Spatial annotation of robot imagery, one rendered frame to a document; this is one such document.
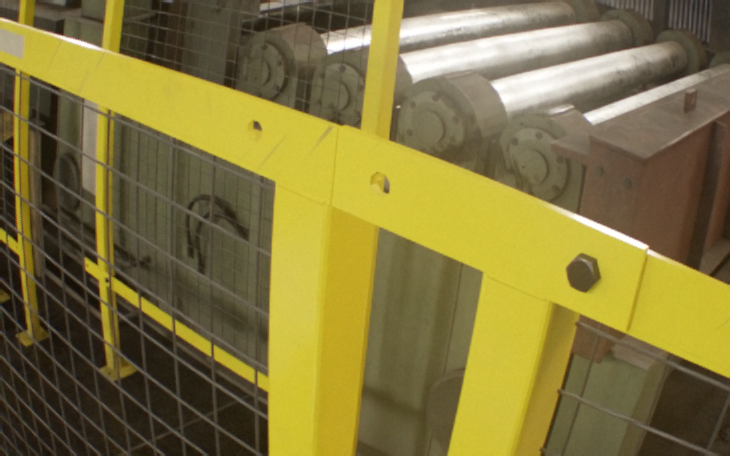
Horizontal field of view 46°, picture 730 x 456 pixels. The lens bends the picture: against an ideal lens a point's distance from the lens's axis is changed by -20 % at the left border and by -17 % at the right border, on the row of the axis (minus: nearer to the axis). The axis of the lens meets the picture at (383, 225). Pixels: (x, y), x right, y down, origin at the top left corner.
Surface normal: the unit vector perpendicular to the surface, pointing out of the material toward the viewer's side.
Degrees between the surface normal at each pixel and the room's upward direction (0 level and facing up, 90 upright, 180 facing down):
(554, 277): 90
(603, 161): 90
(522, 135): 76
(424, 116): 90
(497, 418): 90
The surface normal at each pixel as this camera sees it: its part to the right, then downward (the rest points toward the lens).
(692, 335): -0.63, 0.27
